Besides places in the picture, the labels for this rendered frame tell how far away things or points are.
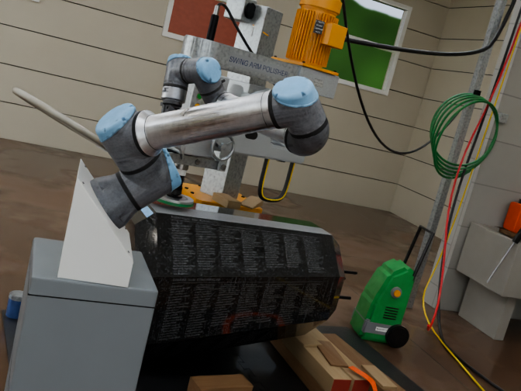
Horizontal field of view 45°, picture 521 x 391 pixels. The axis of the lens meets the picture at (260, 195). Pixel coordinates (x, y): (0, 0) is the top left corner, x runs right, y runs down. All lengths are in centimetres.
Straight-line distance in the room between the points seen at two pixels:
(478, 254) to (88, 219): 424
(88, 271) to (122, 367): 36
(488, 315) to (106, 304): 418
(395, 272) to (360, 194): 616
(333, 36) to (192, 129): 176
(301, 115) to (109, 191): 71
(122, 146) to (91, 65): 714
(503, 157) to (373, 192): 508
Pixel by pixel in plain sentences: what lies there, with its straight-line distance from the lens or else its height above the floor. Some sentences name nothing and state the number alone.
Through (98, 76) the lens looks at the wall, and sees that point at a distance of 914.
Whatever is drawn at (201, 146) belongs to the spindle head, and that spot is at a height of 121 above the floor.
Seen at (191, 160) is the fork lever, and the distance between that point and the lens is 320.
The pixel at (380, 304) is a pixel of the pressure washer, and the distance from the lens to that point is 456.
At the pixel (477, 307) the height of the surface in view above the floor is 17.
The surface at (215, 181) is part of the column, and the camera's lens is 415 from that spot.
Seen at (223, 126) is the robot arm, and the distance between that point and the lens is 184.
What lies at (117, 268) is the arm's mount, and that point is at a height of 91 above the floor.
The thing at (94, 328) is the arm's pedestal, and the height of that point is 70.
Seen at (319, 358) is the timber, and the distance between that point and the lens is 360.
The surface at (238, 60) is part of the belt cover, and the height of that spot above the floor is 166.
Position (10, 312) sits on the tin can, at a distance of 373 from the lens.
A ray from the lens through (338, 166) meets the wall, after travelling 1033.
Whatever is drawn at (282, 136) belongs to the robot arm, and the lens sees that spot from 192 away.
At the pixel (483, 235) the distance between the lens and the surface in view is 570.
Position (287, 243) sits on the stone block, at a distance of 339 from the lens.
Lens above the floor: 158
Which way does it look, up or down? 10 degrees down
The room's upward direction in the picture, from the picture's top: 14 degrees clockwise
